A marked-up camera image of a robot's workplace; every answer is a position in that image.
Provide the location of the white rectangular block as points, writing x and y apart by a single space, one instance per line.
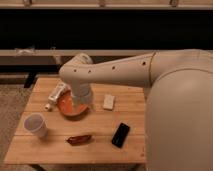
108 103

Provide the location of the orange bowl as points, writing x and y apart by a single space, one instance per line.
67 108

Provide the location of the wooden table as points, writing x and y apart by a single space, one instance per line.
101 124

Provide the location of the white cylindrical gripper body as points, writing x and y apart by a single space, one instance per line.
81 94

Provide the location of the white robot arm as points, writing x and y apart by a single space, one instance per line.
179 105

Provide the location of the black rectangular eraser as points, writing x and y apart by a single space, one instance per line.
120 135

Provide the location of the dark red snack bar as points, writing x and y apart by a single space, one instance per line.
75 140

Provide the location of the white tube bottle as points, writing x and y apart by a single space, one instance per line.
60 89

